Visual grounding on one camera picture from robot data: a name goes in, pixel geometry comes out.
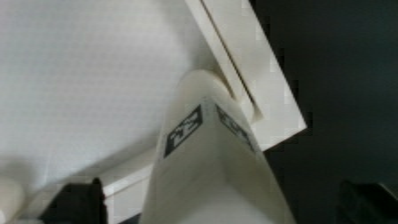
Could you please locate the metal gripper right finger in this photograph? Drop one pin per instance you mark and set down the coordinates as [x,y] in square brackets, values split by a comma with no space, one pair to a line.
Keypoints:
[366,203]

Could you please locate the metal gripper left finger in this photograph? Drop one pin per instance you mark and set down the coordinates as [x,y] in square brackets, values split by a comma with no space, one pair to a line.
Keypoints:
[76,206]

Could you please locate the white desk leg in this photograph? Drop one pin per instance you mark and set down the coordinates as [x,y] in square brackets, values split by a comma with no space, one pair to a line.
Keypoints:
[211,183]

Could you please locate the white desk top tray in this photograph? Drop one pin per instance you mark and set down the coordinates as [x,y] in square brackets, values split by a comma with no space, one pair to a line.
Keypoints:
[94,56]

